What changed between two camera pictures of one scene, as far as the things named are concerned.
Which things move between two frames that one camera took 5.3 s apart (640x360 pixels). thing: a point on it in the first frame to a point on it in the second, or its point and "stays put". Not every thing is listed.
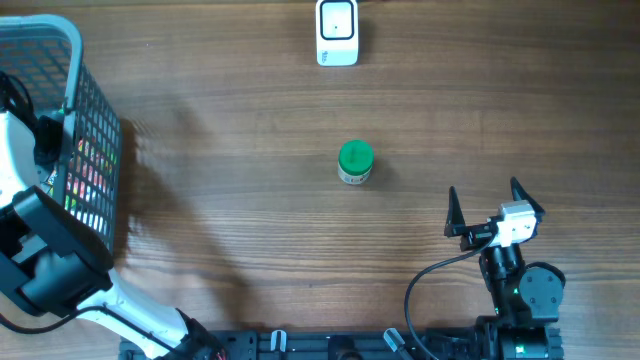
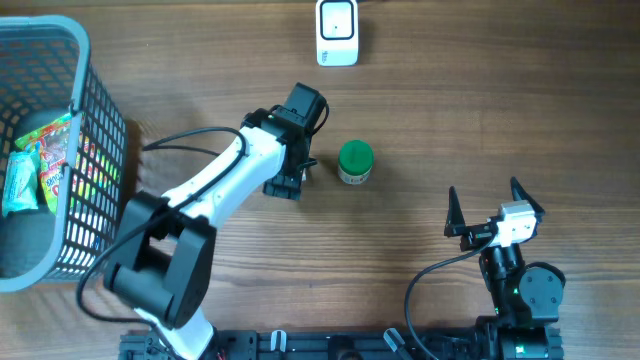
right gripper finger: (520, 194) stays put
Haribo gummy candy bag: (83, 183) to (53, 140)
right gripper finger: (455, 222) stays put
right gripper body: (475, 237) stays put
